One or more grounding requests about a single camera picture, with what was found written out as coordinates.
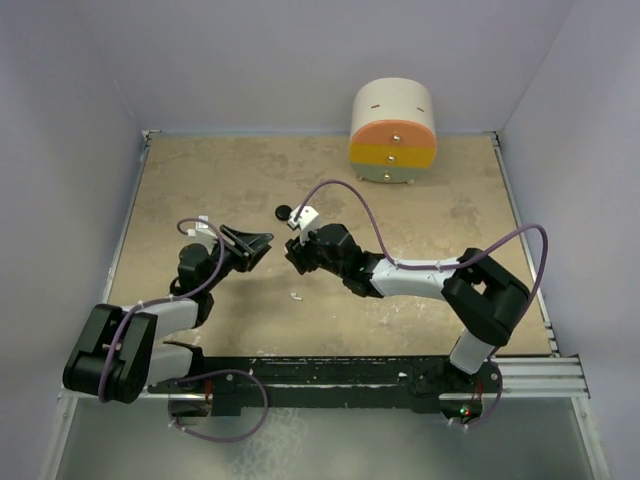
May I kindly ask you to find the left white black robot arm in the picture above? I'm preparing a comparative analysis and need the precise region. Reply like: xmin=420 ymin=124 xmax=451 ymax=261
xmin=62 ymin=225 xmax=274 ymax=404

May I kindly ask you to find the white round drawer cabinet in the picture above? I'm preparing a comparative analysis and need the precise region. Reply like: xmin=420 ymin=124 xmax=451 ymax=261
xmin=348 ymin=77 xmax=437 ymax=184

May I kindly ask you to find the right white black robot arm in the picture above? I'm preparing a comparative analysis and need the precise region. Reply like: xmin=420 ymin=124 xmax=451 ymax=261
xmin=285 ymin=220 xmax=531 ymax=391

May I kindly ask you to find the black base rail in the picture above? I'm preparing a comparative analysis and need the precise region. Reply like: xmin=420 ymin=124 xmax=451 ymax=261
xmin=149 ymin=347 xmax=503 ymax=419

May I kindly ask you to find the aluminium frame rail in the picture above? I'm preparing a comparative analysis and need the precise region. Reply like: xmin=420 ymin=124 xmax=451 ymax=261
xmin=492 ymin=132 xmax=594 ymax=401

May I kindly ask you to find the black round earbud case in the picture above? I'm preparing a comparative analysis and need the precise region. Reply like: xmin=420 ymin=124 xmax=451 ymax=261
xmin=274 ymin=204 xmax=292 ymax=221

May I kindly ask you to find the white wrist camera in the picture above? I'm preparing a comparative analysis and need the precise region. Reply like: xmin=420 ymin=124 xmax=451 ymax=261
xmin=178 ymin=215 xmax=217 ymax=249
xmin=287 ymin=205 xmax=322 ymax=245

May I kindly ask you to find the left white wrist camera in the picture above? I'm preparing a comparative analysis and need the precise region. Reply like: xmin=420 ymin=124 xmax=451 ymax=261
xmin=178 ymin=215 xmax=217 ymax=249

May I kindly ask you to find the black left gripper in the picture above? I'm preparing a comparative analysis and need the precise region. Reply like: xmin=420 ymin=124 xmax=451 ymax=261
xmin=201 ymin=226 xmax=272 ymax=292

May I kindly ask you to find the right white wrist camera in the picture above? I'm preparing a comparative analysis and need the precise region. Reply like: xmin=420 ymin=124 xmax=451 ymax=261
xmin=287 ymin=205 xmax=322 ymax=245

